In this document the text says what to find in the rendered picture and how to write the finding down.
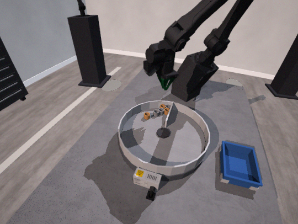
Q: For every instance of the blue open crate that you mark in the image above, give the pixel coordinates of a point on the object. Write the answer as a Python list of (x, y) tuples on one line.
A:
[(239, 166)]

